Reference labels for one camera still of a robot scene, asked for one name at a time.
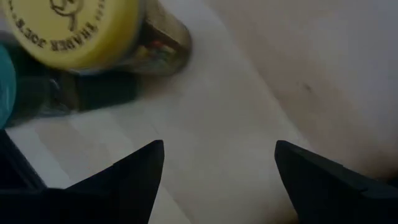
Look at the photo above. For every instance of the green lid glass spice jar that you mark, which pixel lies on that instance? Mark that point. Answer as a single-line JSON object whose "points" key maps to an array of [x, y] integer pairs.
{"points": [[6, 87]]}

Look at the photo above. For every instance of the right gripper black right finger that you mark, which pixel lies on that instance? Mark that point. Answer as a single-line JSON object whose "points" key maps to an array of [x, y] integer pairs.
{"points": [[329, 199]]}

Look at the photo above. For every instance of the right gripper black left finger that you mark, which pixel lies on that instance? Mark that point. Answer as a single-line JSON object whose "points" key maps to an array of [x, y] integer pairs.
{"points": [[124, 193]]}

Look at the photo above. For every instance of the yellow lid spice jar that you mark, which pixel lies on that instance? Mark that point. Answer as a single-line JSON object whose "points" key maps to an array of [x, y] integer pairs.
{"points": [[68, 31]]}

